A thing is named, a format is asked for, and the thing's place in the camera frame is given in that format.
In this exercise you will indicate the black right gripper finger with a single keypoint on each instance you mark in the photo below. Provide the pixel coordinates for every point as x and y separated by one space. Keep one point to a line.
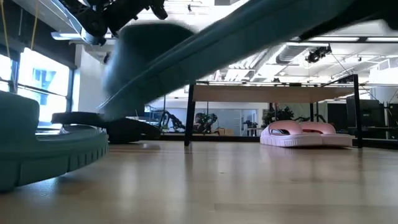
357 19

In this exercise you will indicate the green slide sandal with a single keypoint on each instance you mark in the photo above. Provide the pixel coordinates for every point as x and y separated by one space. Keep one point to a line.
46 155
217 46

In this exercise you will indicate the black background robot arm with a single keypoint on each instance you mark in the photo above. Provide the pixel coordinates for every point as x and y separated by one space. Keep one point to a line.
169 119
205 121

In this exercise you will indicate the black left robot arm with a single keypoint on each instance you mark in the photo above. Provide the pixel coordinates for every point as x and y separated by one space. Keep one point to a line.
91 21

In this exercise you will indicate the wooden shelf with black legs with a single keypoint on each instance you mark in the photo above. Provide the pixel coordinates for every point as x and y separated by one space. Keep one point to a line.
264 93

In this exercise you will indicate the black cabinet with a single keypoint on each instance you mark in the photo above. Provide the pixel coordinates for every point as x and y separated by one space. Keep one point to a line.
367 118

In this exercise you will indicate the black slide sandal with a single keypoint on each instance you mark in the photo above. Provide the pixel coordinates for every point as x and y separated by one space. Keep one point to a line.
130 130

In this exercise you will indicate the cardboard box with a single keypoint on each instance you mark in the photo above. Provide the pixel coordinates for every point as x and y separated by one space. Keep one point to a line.
225 132

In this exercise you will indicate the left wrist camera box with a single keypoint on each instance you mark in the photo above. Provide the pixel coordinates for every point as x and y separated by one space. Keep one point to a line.
93 40

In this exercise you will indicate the black overhead camera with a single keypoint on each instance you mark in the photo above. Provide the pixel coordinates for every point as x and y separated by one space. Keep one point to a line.
317 54

